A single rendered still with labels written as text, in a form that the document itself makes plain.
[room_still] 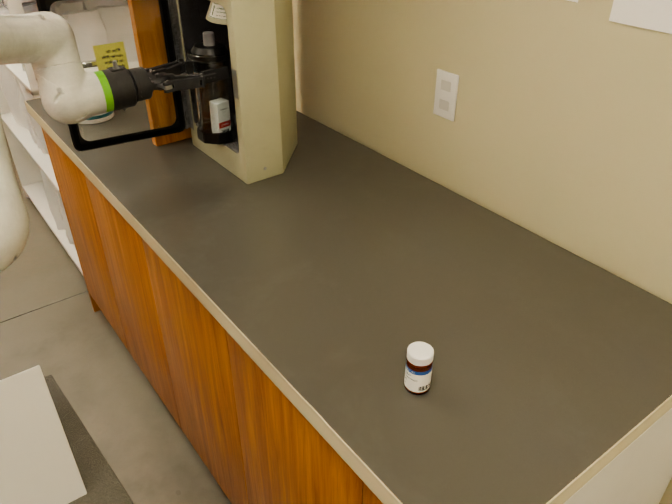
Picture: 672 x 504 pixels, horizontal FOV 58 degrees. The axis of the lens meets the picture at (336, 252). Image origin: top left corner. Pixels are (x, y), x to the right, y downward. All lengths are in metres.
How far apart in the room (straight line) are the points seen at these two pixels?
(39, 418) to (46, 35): 0.86
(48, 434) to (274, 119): 0.99
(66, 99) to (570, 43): 1.04
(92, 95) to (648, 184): 1.16
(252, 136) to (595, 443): 1.03
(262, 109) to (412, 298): 0.64
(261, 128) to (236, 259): 0.40
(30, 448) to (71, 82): 0.85
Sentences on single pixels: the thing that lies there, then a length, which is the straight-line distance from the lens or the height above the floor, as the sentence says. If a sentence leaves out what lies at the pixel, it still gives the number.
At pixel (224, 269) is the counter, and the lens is 1.27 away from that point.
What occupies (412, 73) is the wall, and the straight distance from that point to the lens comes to 1.64.
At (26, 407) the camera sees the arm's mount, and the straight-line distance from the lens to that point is 0.81.
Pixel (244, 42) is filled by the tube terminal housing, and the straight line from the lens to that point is 1.48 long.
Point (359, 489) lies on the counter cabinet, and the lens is 1.04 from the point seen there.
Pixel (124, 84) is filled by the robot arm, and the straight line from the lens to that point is 1.50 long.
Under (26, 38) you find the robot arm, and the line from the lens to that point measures 1.39.
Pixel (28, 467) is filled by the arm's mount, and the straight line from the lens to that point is 0.87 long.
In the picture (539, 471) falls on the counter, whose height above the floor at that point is 0.94.
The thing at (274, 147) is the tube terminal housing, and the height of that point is 1.02.
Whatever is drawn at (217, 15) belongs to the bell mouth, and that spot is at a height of 1.33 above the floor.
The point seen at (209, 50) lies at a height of 1.26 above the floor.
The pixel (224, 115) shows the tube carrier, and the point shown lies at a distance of 1.61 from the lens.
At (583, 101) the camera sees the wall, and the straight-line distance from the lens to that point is 1.33.
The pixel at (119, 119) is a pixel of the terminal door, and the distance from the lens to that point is 1.76.
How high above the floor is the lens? 1.66
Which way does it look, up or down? 34 degrees down
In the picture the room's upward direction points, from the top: straight up
